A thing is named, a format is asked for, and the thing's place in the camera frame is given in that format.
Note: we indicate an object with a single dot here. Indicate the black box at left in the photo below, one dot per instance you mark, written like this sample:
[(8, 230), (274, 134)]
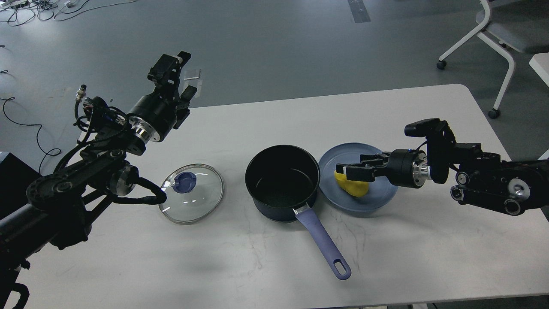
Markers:
[(15, 178)]

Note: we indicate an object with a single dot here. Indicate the white table corner right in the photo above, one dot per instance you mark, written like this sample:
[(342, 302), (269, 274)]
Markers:
[(540, 64)]

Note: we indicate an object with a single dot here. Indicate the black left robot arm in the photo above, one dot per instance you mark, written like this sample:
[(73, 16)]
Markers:
[(61, 207)]

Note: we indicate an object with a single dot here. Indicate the glass pot lid blue knob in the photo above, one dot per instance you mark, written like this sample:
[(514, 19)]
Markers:
[(193, 192)]

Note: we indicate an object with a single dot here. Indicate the blue round plate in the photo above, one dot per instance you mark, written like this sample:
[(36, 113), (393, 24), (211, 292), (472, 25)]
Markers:
[(380, 192)]

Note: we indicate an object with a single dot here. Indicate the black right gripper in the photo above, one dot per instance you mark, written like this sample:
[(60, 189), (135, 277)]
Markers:
[(406, 168)]

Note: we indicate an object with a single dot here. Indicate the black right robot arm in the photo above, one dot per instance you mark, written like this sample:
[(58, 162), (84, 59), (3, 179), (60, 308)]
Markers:
[(483, 178)]

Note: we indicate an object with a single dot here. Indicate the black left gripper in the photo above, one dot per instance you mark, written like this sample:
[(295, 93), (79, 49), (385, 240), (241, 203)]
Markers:
[(160, 110)]

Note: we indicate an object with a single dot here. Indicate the dark blue saucepan purple handle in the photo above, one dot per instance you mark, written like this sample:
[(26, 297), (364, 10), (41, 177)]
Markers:
[(283, 181)]

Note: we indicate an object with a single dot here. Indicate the white office chair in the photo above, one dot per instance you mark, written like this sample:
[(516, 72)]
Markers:
[(521, 25)]

